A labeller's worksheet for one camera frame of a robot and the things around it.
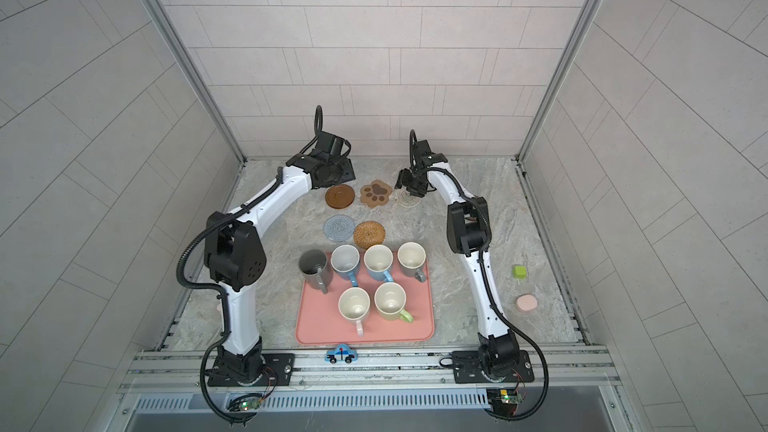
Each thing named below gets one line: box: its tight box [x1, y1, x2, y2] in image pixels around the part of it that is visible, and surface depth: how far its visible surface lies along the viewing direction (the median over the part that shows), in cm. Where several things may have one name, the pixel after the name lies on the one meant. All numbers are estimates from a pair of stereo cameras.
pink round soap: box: [516, 294, 538, 312], surface depth 82 cm
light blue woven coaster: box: [323, 214, 355, 242], surface depth 98 cm
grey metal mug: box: [298, 249, 333, 295], surface depth 80 cm
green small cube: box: [512, 265, 527, 279], surface depth 88 cm
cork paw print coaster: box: [360, 180, 393, 208], surface depth 107 cm
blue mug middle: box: [363, 244, 394, 282], surface depth 84 cm
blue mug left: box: [330, 244, 361, 287], surface depth 82 cm
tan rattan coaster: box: [353, 220, 386, 249], surface depth 98 cm
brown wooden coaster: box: [325, 184, 355, 209], surface depth 106 cm
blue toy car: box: [324, 343, 359, 365], surface depth 74 cm
